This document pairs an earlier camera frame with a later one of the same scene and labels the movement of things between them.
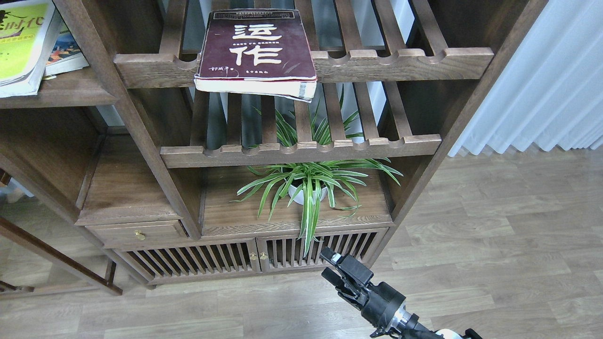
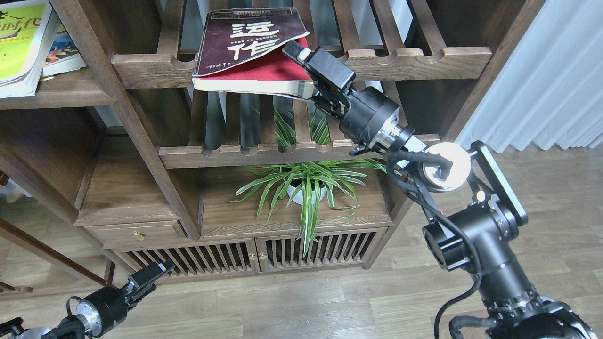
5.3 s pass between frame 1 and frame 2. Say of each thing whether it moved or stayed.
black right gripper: moved
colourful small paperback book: stayed
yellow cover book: stayed
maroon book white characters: stayed
